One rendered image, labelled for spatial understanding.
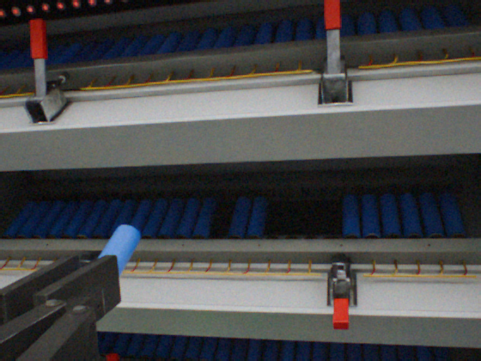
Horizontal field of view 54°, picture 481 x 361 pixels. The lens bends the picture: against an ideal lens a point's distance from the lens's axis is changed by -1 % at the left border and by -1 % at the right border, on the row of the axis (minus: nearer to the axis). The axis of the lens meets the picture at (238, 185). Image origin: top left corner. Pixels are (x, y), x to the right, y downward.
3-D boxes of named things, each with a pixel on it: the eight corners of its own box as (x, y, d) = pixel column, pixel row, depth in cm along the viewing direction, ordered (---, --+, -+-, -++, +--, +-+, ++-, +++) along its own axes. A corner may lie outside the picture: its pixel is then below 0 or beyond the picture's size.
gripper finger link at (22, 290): (11, 354, 23) (-3, 353, 23) (84, 301, 30) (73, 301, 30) (3, 293, 22) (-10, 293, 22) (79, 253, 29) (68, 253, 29)
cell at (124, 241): (128, 220, 33) (87, 285, 28) (145, 238, 34) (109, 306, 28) (111, 230, 34) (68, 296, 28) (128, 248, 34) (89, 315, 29)
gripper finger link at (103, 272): (32, 294, 22) (45, 294, 22) (106, 253, 29) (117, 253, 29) (39, 355, 22) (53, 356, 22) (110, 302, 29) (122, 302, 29)
